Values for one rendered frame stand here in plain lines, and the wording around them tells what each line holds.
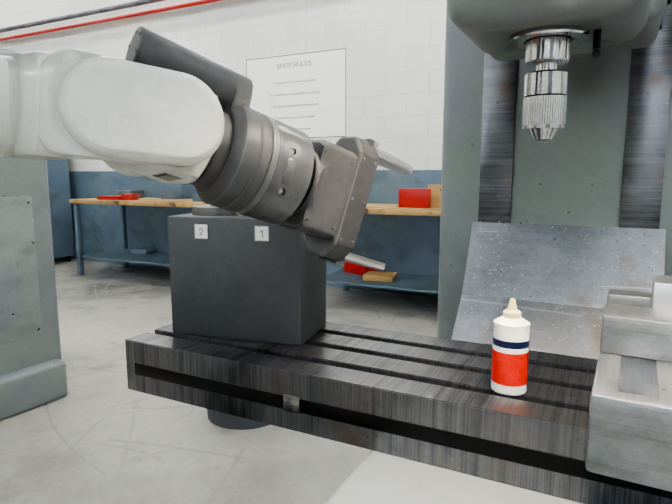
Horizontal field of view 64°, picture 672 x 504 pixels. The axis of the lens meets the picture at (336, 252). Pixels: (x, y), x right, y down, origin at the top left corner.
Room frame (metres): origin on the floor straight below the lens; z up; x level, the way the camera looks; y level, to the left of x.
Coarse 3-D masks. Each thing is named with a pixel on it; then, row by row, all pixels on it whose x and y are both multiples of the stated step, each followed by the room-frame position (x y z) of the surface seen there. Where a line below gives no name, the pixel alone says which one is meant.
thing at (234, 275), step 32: (192, 224) 0.81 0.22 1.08; (224, 224) 0.79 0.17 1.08; (256, 224) 0.78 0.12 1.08; (192, 256) 0.81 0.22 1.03; (224, 256) 0.79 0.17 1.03; (256, 256) 0.78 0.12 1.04; (288, 256) 0.76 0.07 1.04; (192, 288) 0.81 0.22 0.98; (224, 288) 0.79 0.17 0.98; (256, 288) 0.78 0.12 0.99; (288, 288) 0.76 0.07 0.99; (320, 288) 0.84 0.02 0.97; (192, 320) 0.81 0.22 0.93; (224, 320) 0.80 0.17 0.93; (256, 320) 0.78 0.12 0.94; (288, 320) 0.76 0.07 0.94; (320, 320) 0.84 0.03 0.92
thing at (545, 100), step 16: (544, 80) 0.61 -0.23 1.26; (560, 80) 0.61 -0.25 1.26; (528, 96) 0.63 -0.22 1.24; (544, 96) 0.61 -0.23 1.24; (560, 96) 0.61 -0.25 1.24; (528, 112) 0.62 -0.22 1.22; (544, 112) 0.61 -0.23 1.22; (560, 112) 0.61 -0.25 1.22; (528, 128) 0.62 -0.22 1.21; (560, 128) 0.62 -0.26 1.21
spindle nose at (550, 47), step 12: (540, 36) 0.62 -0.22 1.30; (552, 36) 0.61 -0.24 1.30; (564, 36) 0.61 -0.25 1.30; (528, 48) 0.63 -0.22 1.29; (540, 48) 0.62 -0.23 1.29; (552, 48) 0.61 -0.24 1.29; (564, 48) 0.61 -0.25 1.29; (528, 60) 0.63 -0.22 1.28; (540, 60) 0.62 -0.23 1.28; (564, 60) 0.62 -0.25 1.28
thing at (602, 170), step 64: (448, 64) 1.06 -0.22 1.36; (512, 64) 1.00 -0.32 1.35; (576, 64) 0.96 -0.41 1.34; (640, 64) 0.91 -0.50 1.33; (448, 128) 1.06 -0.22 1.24; (512, 128) 1.00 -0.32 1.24; (576, 128) 0.96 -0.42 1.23; (640, 128) 0.91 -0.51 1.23; (448, 192) 1.06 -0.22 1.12; (512, 192) 1.00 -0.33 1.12; (576, 192) 0.95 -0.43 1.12; (640, 192) 0.91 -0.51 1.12; (448, 256) 1.06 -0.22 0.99; (448, 320) 1.06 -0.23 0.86
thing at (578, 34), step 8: (520, 32) 0.61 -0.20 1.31; (528, 32) 0.61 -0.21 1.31; (536, 32) 0.60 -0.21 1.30; (544, 32) 0.60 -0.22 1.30; (552, 32) 0.60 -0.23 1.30; (560, 32) 0.60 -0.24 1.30; (568, 32) 0.60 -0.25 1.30; (576, 32) 0.60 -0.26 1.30; (584, 32) 0.60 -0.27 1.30; (512, 40) 0.63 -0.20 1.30; (520, 40) 0.63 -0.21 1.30; (576, 40) 0.63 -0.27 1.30; (584, 40) 0.63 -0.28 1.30; (520, 48) 0.67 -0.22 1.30
